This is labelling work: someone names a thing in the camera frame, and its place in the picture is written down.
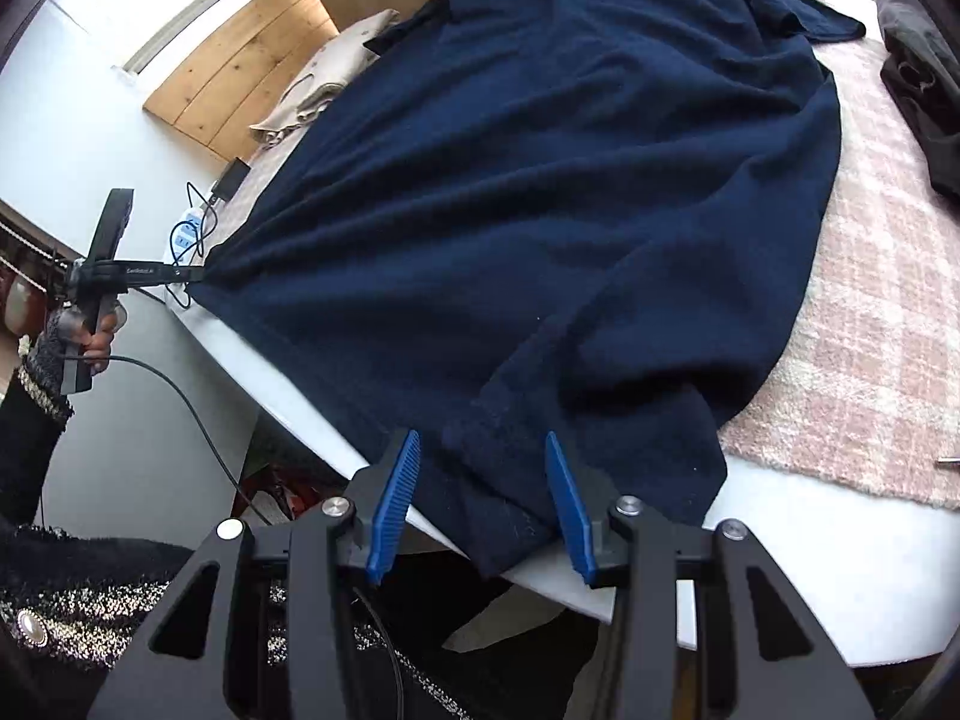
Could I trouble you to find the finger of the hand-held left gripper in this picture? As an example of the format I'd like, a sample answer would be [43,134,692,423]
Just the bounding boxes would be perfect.
[112,258,205,290]

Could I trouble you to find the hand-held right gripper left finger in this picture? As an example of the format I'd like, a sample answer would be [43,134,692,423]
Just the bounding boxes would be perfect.
[86,427,425,720]

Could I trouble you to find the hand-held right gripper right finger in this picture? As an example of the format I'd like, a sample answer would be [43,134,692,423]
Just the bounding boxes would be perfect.
[544,430,878,720]

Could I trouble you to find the navy blue shirt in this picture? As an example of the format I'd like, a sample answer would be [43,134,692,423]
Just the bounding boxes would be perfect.
[191,0,867,580]

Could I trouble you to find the person's left forearm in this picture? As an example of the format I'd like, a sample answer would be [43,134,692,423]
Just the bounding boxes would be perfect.
[0,307,85,527]

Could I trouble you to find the person's left hand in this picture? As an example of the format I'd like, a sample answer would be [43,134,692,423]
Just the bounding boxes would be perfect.
[79,301,125,370]

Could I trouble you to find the black power adapter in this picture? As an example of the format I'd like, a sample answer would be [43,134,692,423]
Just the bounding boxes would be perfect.
[211,158,253,201]

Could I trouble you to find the window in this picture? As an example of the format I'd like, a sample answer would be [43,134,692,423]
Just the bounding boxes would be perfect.
[111,0,260,77]

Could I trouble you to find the beige folded cloth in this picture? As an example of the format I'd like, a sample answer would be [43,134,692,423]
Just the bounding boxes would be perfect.
[249,9,403,152]

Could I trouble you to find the black tweed jacket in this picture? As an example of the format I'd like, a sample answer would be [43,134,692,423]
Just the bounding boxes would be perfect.
[0,517,470,720]

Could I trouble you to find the pink plaid blanket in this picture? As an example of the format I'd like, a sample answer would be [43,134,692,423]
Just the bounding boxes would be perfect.
[716,36,960,512]

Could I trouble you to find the dark cloth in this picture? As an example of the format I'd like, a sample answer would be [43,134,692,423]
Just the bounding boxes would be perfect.
[876,0,960,202]

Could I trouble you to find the white power strip with cables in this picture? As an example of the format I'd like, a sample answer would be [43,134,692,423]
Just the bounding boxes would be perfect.
[166,180,222,310]

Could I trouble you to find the black cable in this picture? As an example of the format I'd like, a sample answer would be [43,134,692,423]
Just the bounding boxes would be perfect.
[351,583,407,720]
[36,355,277,530]

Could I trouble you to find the wooden wall panel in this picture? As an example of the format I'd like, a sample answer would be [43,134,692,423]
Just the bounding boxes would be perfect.
[142,0,445,164]

